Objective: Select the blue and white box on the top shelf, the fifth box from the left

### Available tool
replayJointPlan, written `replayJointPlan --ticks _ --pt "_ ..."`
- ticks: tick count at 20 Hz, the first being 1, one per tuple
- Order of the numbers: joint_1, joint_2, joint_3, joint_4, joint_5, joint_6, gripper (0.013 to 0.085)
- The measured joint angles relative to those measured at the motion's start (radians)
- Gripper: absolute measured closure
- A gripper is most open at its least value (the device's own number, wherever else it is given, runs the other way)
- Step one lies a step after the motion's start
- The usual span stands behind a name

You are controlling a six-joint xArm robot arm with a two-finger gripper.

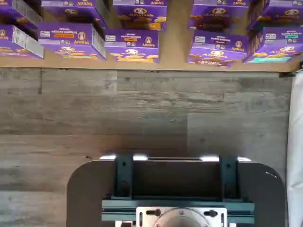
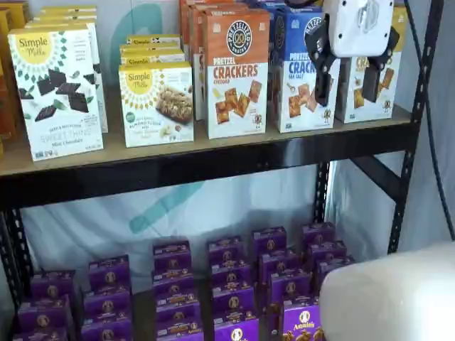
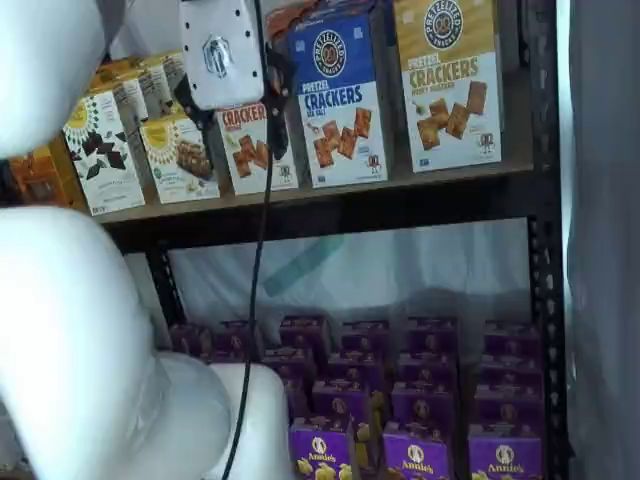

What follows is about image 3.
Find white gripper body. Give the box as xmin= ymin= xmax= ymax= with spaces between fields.
xmin=178 ymin=0 xmax=266 ymax=110

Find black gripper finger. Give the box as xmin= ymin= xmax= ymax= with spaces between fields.
xmin=173 ymin=74 xmax=217 ymax=134
xmin=262 ymin=43 xmax=297 ymax=109

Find blue white pretzel crackers box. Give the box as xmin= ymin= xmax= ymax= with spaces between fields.
xmin=287 ymin=10 xmax=391 ymax=190

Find Simple Mills box brown cookies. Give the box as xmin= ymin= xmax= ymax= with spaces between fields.
xmin=138 ymin=110 xmax=221 ymax=205

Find orange white pretzel crackers box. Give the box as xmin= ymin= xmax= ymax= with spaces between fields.
xmin=214 ymin=102 xmax=300 ymax=196
xmin=264 ymin=0 xmax=314 ymax=44

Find yellow white Simple Mills box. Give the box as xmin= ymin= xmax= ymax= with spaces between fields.
xmin=135 ymin=49 xmax=189 ymax=121
xmin=90 ymin=64 xmax=151 ymax=126

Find Simple Mills box dark cookies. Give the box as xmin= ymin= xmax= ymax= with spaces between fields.
xmin=62 ymin=91 xmax=147 ymax=216

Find brown wooden shelf board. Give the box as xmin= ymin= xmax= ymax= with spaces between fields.
xmin=92 ymin=162 xmax=534 ymax=224

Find orange brown snack box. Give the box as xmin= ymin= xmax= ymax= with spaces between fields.
xmin=8 ymin=145 xmax=89 ymax=209

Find yellow white pretzel crackers box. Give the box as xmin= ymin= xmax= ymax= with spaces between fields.
xmin=393 ymin=0 xmax=504 ymax=175

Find purple Annie's snack box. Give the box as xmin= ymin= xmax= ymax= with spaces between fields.
xmin=169 ymin=324 xmax=215 ymax=357
xmin=327 ymin=352 xmax=385 ymax=386
xmin=483 ymin=319 xmax=542 ymax=361
xmin=341 ymin=319 xmax=391 ymax=357
xmin=214 ymin=319 xmax=265 ymax=362
xmin=479 ymin=355 xmax=545 ymax=390
xmin=312 ymin=379 xmax=370 ymax=426
xmin=289 ymin=417 xmax=354 ymax=480
xmin=260 ymin=347 xmax=317 ymax=381
xmin=382 ymin=424 xmax=454 ymax=480
xmin=406 ymin=315 xmax=460 ymax=357
xmin=398 ymin=352 xmax=459 ymax=389
xmin=467 ymin=429 xmax=545 ymax=480
xmin=473 ymin=384 xmax=545 ymax=435
xmin=282 ymin=374 xmax=314 ymax=421
xmin=391 ymin=382 xmax=457 ymax=432
xmin=278 ymin=314 xmax=330 ymax=351

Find black metal shelf rack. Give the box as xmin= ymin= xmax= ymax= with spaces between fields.
xmin=0 ymin=0 xmax=572 ymax=480

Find teal tape strip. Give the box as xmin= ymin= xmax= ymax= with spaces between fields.
xmin=262 ymin=234 xmax=346 ymax=299

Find white backdrop sheet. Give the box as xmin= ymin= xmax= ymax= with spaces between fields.
xmin=124 ymin=217 xmax=531 ymax=351

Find grey fabric curtain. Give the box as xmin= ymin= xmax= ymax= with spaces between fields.
xmin=554 ymin=0 xmax=640 ymax=480

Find black cable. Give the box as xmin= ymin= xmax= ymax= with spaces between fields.
xmin=222 ymin=0 xmax=292 ymax=480

